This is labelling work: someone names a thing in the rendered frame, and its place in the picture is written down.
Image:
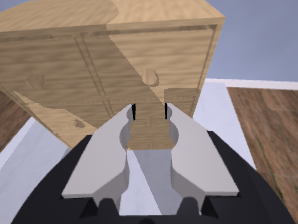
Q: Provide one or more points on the light brown wooden chest of drawers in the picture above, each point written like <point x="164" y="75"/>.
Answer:
<point x="44" y="17"/>

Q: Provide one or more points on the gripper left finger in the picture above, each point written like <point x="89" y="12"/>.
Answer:
<point x="96" y="168"/>

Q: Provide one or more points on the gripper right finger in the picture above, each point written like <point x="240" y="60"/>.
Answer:
<point x="224" y="184"/>

